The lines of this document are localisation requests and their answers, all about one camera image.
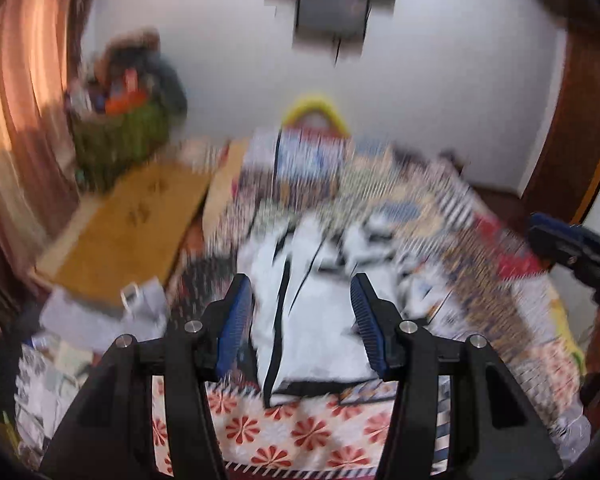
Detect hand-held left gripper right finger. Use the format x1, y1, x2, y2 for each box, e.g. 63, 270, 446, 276
350, 272, 566, 480

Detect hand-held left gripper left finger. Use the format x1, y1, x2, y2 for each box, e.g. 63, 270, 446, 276
39, 272, 255, 480

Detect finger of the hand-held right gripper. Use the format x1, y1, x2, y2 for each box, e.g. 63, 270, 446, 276
527, 212, 590, 271

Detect black and white garment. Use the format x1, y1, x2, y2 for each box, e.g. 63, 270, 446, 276
235, 212, 431, 408

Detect patchwork printed blanket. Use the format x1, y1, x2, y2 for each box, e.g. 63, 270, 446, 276
12, 130, 593, 480

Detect brown wooden door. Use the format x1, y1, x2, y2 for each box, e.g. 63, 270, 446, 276
517, 0, 600, 226

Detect white paper sheets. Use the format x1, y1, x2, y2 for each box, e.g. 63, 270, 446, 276
39, 277, 170, 353

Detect green basket with clutter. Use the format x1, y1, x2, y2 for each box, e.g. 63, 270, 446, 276
65, 27, 188, 193

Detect orange striped curtain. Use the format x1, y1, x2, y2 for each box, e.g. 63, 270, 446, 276
0, 0, 106, 271

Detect yellow hoop handle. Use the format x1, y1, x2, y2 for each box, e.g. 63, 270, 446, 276
280, 92, 351, 138

